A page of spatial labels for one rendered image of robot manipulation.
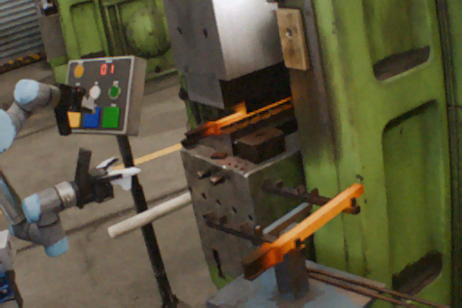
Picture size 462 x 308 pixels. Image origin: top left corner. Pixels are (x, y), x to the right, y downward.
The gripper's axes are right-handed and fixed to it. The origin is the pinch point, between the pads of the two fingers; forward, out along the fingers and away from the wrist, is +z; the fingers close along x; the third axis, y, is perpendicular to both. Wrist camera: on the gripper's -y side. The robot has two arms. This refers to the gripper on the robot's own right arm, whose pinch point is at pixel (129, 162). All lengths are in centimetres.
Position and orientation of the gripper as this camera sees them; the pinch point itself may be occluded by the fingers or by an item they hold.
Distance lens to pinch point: 193.5
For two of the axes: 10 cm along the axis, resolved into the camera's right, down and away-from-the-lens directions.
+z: 8.0, -3.4, 4.9
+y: 1.8, 9.2, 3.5
